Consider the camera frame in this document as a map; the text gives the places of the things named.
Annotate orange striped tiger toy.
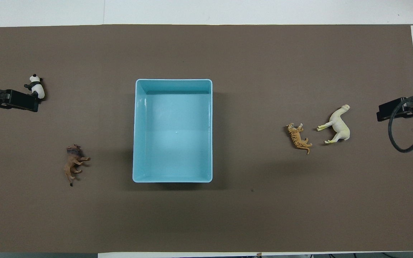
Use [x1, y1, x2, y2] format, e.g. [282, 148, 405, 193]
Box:
[286, 123, 313, 155]

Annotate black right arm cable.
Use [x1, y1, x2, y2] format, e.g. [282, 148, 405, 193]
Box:
[388, 95, 413, 153]

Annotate brown lion toy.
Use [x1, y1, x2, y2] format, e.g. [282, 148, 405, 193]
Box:
[63, 144, 91, 187]

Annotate black white panda toy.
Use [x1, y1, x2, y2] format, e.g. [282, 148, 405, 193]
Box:
[24, 74, 46, 100]

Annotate cream llama toy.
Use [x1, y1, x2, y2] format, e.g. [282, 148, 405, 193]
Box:
[317, 104, 351, 144]

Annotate brown table mat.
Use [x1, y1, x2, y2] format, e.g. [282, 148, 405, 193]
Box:
[0, 24, 413, 253]

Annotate light blue storage box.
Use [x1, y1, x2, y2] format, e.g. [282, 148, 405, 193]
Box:
[132, 79, 213, 183]

